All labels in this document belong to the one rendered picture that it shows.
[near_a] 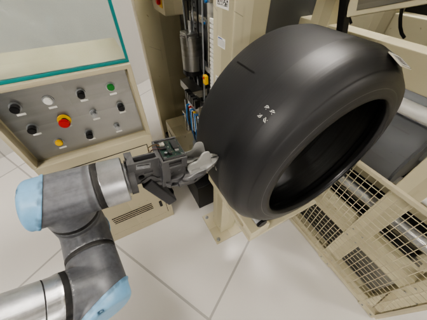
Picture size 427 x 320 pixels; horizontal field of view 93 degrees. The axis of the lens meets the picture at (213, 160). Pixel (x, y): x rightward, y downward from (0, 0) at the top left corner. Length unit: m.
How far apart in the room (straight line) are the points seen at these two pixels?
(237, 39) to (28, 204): 0.65
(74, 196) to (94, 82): 0.70
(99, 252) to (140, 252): 1.32
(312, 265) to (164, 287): 1.06
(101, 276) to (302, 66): 0.53
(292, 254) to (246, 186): 1.35
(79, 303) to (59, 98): 0.82
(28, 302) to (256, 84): 0.52
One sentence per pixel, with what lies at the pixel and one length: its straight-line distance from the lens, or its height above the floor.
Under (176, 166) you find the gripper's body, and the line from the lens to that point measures 0.41.
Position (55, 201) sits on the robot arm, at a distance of 0.42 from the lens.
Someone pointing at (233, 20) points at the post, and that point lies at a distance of 0.71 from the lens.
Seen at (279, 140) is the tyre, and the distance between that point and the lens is 0.42.
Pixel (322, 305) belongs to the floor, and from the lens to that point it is 1.76.
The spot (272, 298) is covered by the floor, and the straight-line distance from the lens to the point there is 1.67.
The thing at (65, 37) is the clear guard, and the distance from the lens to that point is 0.97.
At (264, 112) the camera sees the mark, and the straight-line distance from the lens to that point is 0.42.
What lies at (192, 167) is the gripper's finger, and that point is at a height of 1.26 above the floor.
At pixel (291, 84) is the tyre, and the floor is 1.42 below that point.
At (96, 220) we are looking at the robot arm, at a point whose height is 1.22.
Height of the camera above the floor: 1.60
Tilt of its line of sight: 47 degrees down
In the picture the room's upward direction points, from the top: straight up
